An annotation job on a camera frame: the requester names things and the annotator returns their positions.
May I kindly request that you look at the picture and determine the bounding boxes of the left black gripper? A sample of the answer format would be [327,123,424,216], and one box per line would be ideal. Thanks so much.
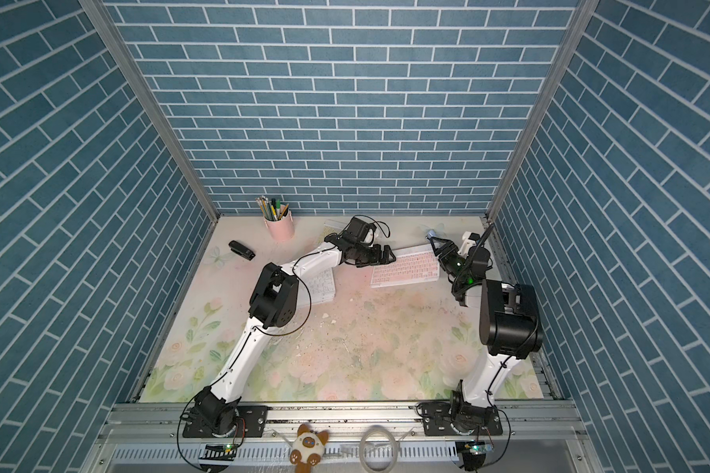
[352,244,396,269]

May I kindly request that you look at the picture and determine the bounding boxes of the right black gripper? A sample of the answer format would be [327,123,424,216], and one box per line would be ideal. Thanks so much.
[431,238,469,287]

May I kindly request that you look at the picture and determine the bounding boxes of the pink keyboard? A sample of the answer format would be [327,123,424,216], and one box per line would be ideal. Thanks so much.
[371,244,440,289]

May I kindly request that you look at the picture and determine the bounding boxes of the white keyboard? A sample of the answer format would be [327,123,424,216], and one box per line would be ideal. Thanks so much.
[297,268,335,309]

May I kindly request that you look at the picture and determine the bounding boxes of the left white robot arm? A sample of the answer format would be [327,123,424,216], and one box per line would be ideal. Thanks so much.
[181,234,396,437]

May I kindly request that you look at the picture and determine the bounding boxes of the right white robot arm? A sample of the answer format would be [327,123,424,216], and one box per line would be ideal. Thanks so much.
[427,230,544,433]

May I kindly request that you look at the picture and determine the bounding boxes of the yellow keyboard at back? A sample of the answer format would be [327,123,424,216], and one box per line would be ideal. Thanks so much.
[323,220,347,235]

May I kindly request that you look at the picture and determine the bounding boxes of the pink pencil cup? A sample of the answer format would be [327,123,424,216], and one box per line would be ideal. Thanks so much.
[263,214,295,242]

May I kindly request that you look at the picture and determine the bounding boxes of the pencils in cup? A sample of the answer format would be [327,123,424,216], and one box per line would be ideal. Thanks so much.
[256,196,290,222]

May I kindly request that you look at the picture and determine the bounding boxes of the plush toy cat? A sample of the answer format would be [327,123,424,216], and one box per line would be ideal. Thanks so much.
[289,424,329,473]

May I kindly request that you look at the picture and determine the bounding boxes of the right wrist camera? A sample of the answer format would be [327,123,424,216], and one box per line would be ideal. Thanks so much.
[458,232,485,257]

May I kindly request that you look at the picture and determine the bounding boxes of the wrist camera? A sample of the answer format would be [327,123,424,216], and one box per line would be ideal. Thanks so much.
[342,217,378,246]
[458,232,485,257]

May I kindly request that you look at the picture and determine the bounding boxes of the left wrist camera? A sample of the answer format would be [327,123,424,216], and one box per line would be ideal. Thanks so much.
[342,217,378,246]

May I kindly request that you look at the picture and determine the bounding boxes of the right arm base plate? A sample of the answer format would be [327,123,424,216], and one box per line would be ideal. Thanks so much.
[414,401,503,437]

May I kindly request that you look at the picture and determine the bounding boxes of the coiled white cable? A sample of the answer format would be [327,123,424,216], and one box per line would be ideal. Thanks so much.
[358,425,402,473]

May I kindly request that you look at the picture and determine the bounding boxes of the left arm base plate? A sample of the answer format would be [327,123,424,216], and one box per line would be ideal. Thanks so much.
[181,405,269,439]

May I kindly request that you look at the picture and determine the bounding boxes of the aluminium front rail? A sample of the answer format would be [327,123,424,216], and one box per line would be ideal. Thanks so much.
[82,399,602,472]

